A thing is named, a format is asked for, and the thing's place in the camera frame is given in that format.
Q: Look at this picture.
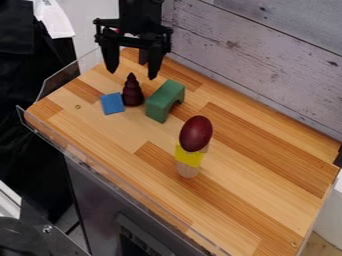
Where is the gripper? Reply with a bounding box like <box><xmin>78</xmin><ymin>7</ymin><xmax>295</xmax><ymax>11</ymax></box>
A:
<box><xmin>92</xmin><ymin>15</ymin><xmax>174</xmax><ymax>81</ymax></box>

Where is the red cone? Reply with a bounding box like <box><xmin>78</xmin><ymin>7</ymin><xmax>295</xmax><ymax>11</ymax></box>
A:
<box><xmin>120</xmin><ymin>72</ymin><xmax>146</xmax><ymax>108</ymax></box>

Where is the green arch block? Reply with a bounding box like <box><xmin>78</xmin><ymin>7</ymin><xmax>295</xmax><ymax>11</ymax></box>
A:
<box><xmin>144</xmin><ymin>79</ymin><xmax>188</xmax><ymax>124</ymax></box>

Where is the blue block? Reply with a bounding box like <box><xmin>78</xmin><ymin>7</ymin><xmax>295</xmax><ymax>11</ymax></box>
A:
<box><xmin>98</xmin><ymin>92</ymin><xmax>127</xmax><ymax>116</ymax></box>

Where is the red egg block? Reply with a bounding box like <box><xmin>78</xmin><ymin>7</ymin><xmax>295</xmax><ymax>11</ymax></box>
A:
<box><xmin>177</xmin><ymin>115</ymin><xmax>216</xmax><ymax>153</ymax></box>

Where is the yellow block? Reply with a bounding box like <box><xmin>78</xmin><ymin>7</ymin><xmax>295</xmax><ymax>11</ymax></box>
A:
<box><xmin>173</xmin><ymin>141</ymin><xmax>209</xmax><ymax>169</ymax></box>

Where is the natural wood cylinder block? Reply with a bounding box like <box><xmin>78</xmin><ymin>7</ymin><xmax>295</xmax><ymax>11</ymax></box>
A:
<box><xmin>175</xmin><ymin>145</ymin><xmax>212</xmax><ymax>179</ymax></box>

